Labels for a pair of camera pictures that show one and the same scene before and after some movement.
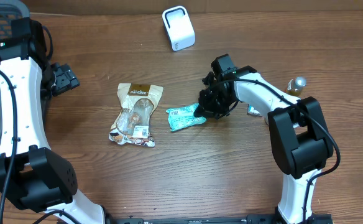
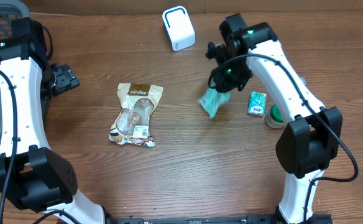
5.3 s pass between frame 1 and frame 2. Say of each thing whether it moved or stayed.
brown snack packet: stayed
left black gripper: stayed
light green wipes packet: moved
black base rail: stayed
